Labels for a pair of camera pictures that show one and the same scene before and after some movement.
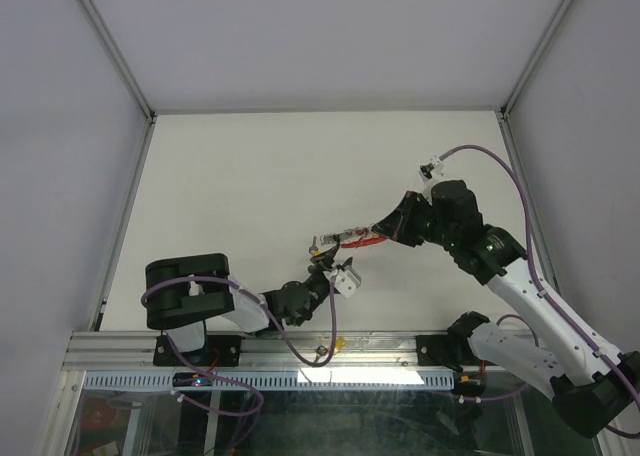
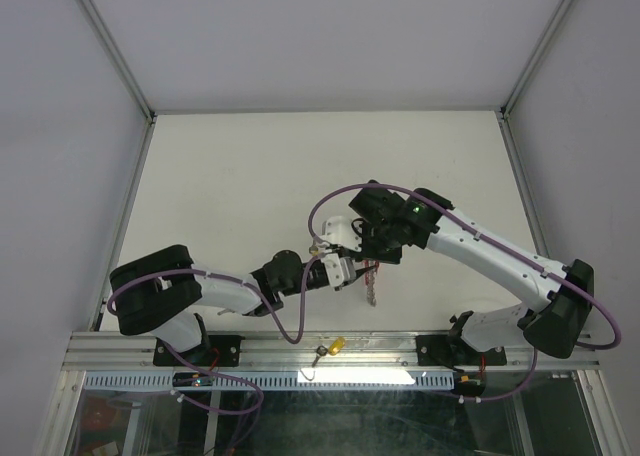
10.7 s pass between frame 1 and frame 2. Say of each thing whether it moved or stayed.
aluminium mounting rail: stayed
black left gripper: moved
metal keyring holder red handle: moved
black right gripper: moved
